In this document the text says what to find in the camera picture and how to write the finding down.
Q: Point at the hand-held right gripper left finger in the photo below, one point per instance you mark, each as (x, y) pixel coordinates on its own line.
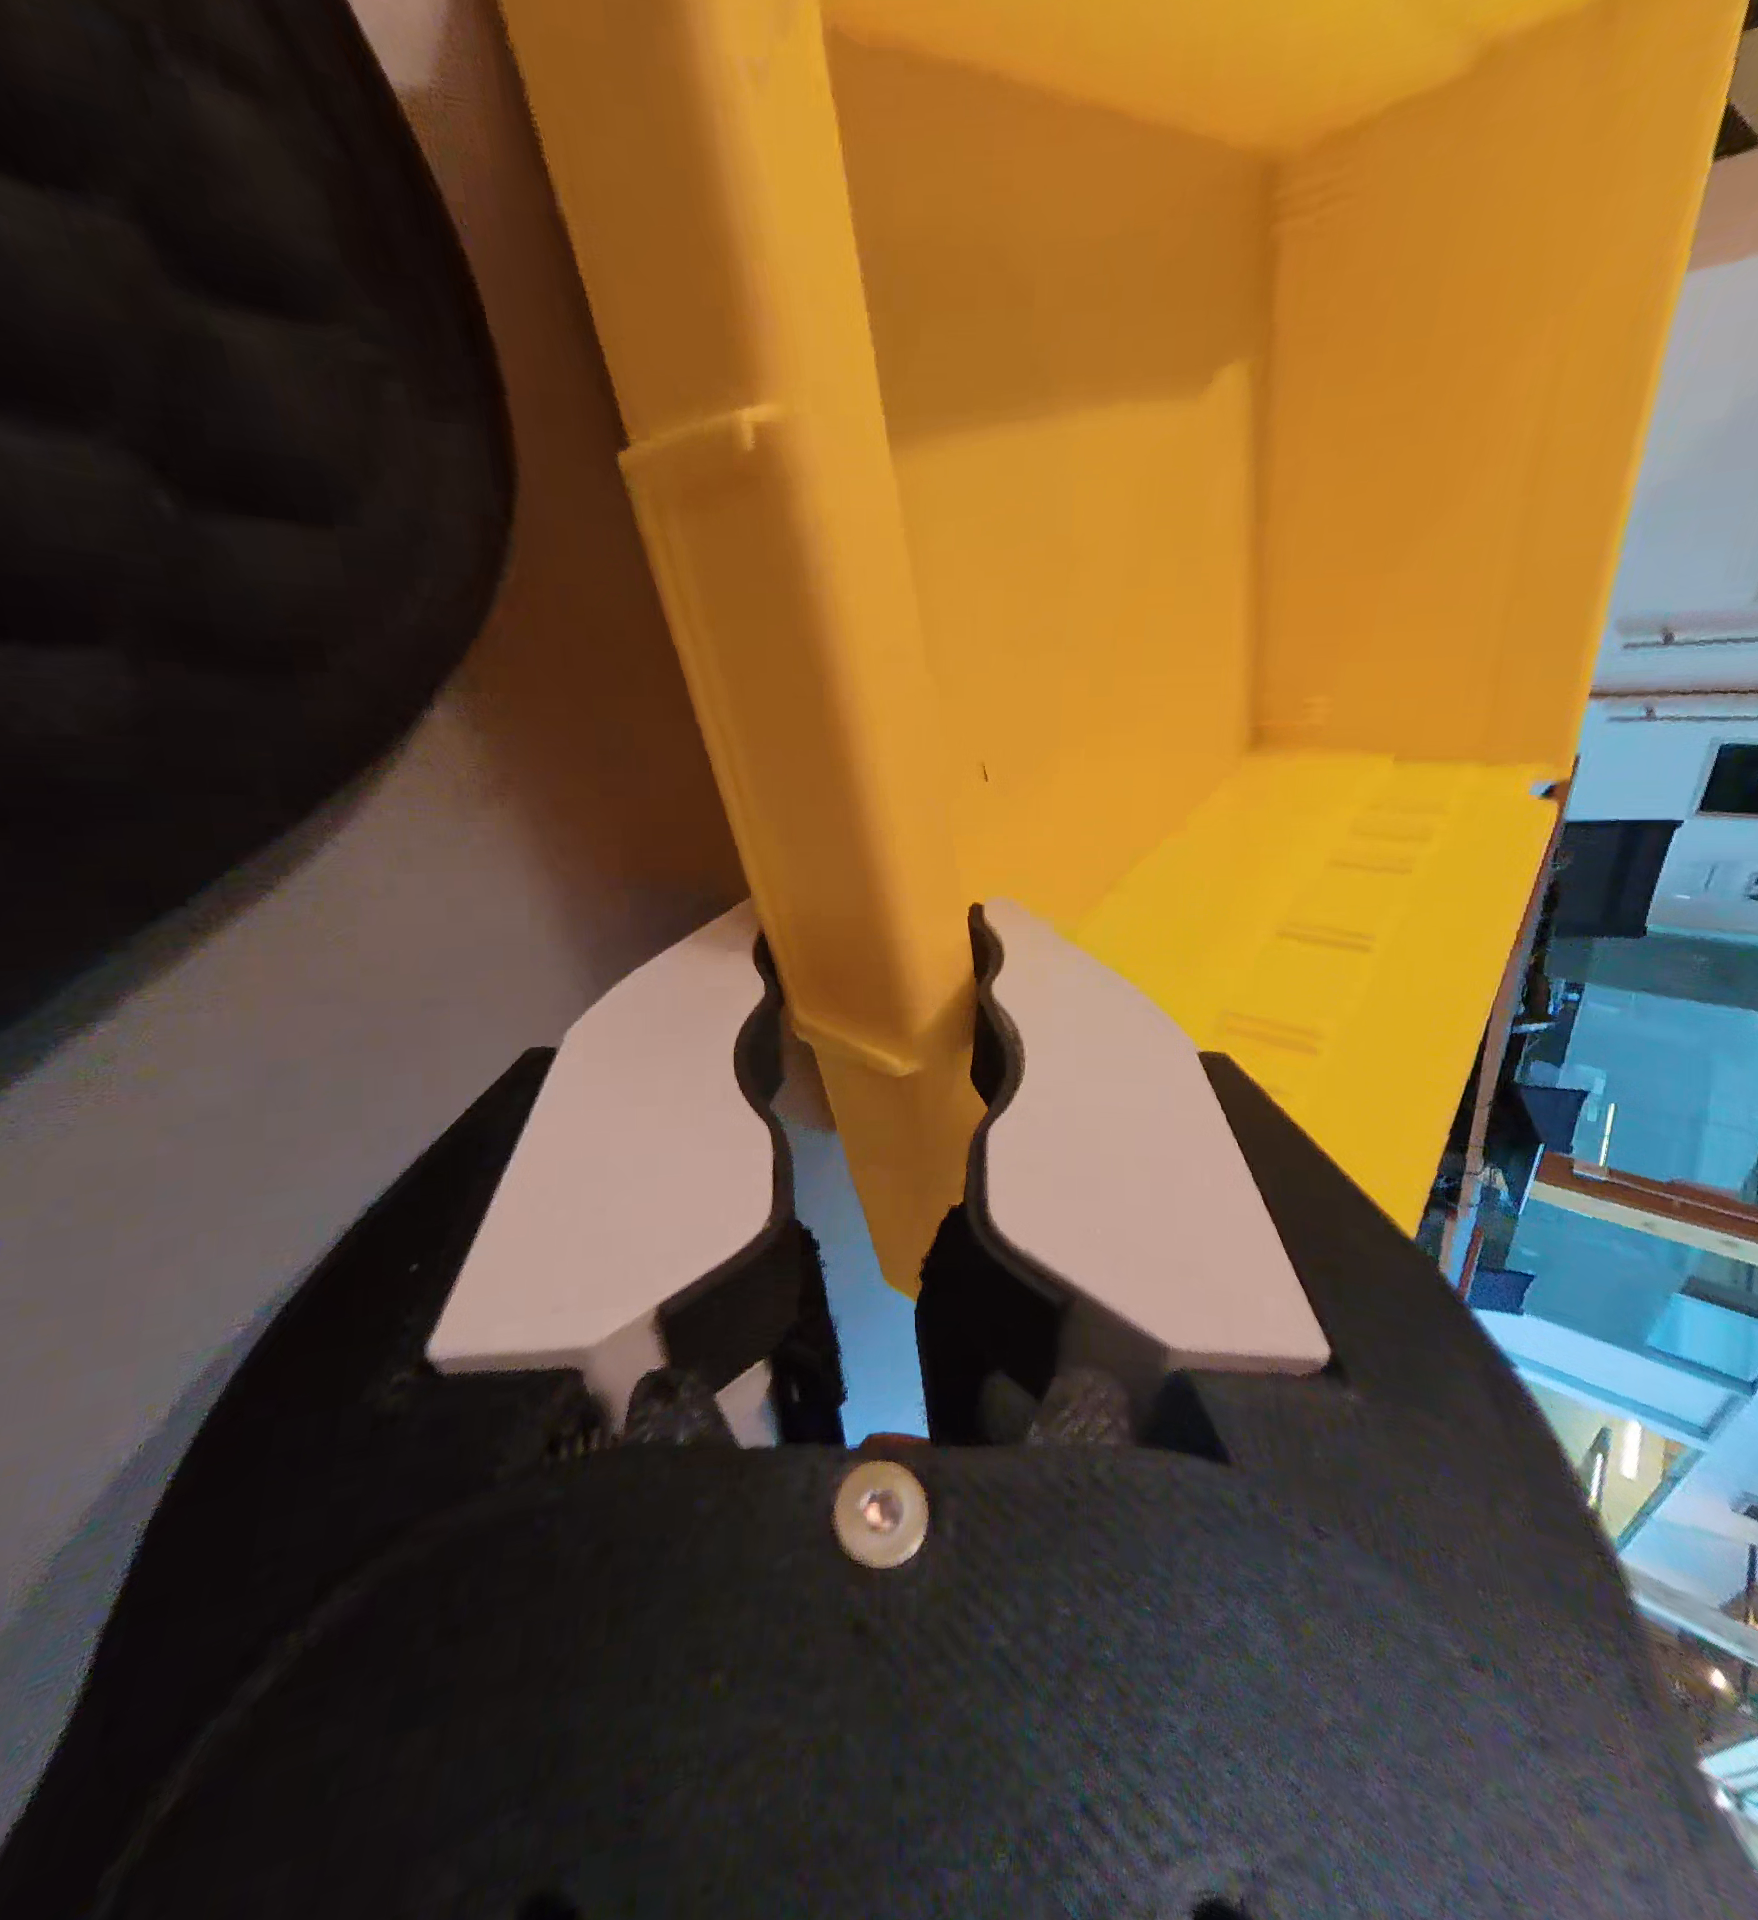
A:
(624, 1156)

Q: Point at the yellow plastic bin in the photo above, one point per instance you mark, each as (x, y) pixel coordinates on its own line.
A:
(1120, 525)

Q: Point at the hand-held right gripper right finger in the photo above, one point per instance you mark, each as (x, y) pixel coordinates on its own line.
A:
(1150, 1183)

